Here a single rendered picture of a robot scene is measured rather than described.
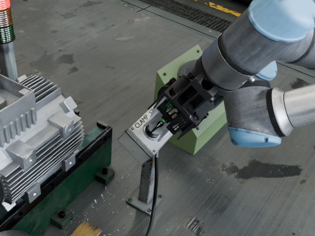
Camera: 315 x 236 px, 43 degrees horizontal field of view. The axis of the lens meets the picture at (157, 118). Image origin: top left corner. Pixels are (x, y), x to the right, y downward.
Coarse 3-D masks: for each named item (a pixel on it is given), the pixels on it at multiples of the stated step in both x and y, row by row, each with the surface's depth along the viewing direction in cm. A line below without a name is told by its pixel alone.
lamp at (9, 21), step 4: (8, 8) 99; (0, 12) 98; (4, 12) 98; (8, 12) 100; (0, 16) 99; (4, 16) 99; (8, 16) 100; (0, 20) 99; (4, 20) 100; (8, 20) 101; (0, 24) 100; (4, 24) 100; (8, 24) 101
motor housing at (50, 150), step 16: (32, 80) 78; (48, 80) 79; (48, 96) 76; (48, 112) 76; (64, 112) 78; (32, 128) 73; (48, 128) 74; (80, 128) 80; (32, 144) 71; (48, 144) 74; (64, 144) 77; (80, 144) 83; (48, 160) 75; (0, 176) 67; (16, 176) 69; (32, 176) 72; (48, 176) 78; (0, 192) 76; (16, 192) 69
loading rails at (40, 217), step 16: (96, 128) 98; (96, 144) 93; (80, 160) 90; (96, 160) 97; (64, 176) 86; (80, 176) 93; (96, 176) 99; (112, 176) 101; (48, 192) 83; (64, 192) 89; (80, 192) 96; (16, 208) 76; (32, 208) 80; (48, 208) 86; (64, 208) 90; (0, 224) 73; (16, 224) 77; (32, 224) 83; (48, 224) 88; (64, 224) 88
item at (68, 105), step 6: (18, 78) 81; (24, 78) 82; (60, 102) 78; (66, 102) 77; (72, 102) 78; (66, 108) 77; (72, 108) 78; (0, 150) 66; (78, 150) 86; (0, 156) 65; (6, 156) 66; (0, 162) 65; (0, 204) 72; (6, 204) 72; (12, 204) 73; (0, 210) 74; (6, 210) 72
